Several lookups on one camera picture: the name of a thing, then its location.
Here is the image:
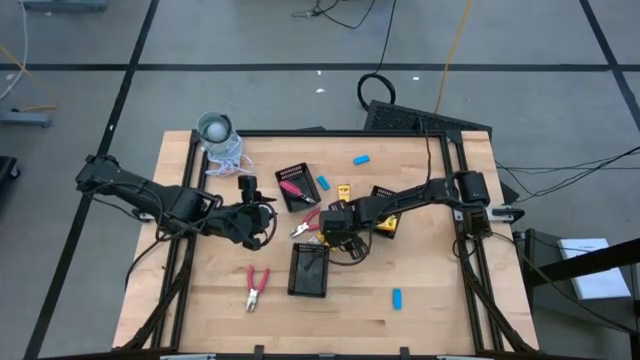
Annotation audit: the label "black coiled floor cable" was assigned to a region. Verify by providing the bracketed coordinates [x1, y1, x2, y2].
[356, 0, 399, 112]

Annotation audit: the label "black stand beam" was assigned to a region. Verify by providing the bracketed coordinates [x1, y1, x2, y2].
[524, 237, 640, 287]

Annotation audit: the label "red-handled pliers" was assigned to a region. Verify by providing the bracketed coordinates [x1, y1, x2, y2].
[278, 179, 317, 205]
[244, 264, 272, 314]
[288, 207, 322, 240]

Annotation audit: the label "pale cylindrical container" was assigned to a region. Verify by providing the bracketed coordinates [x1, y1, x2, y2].
[196, 110, 245, 162]

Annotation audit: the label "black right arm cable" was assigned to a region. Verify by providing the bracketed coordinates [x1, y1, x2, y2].
[414, 117, 437, 189]

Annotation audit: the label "grey desk foot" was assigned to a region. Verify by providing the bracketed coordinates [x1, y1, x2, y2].
[0, 110, 54, 127]
[22, 0, 109, 13]

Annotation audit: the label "white booklet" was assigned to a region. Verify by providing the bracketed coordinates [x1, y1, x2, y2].
[557, 237, 632, 301]

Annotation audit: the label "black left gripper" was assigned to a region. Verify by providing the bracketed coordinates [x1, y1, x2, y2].
[209, 174, 278, 251]

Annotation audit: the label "black floor object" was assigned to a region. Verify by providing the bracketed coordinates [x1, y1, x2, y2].
[0, 155, 21, 201]

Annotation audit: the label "yellow hanging cable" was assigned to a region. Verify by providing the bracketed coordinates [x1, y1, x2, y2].
[433, 0, 474, 115]

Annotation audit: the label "black perforated panel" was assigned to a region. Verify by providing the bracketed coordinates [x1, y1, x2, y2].
[362, 99, 494, 139]

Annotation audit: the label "black aluminium table frame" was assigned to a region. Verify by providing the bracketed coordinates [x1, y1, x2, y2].
[113, 128, 539, 357]

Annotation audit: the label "black slotted plastic basket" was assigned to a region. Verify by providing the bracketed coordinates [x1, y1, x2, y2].
[286, 242, 331, 300]
[367, 184, 404, 240]
[273, 161, 323, 214]

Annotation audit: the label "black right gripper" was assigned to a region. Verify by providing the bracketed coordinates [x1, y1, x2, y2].
[302, 199, 372, 274]

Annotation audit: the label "white floor cable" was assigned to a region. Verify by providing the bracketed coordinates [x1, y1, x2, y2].
[0, 0, 29, 101]

